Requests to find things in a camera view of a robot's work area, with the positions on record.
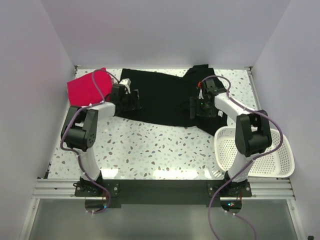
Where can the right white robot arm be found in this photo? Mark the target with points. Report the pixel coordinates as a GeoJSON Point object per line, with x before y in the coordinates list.
{"type": "Point", "coordinates": [252, 129]}

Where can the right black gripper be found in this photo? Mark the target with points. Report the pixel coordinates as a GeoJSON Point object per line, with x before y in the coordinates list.
{"type": "Point", "coordinates": [211, 113]}

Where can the white perforated plastic basket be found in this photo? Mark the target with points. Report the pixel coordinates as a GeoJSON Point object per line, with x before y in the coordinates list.
{"type": "Point", "coordinates": [279, 164]}

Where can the folded pink t shirt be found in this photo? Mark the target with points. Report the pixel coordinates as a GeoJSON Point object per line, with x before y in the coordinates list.
{"type": "Point", "coordinates": [82, 90]}

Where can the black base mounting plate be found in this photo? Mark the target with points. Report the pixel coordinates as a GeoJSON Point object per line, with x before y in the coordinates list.
{"type": "Point", "coordinates": [112, 193]}

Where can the black t shirt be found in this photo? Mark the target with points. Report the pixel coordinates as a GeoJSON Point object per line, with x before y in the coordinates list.
{"type": "Point", "coordinates": [165, 98]}

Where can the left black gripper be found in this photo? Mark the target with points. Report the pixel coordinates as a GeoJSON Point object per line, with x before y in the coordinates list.
{"type": "Point", "coordinates": [134, 104]}

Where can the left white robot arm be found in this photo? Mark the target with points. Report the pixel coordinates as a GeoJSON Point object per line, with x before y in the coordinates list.
{"type": "Point", "coordinates": [79, 131]}

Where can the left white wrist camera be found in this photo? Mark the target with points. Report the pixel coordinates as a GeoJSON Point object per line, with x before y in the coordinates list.
{"type": "Point", "coordinates": [126, 82]}

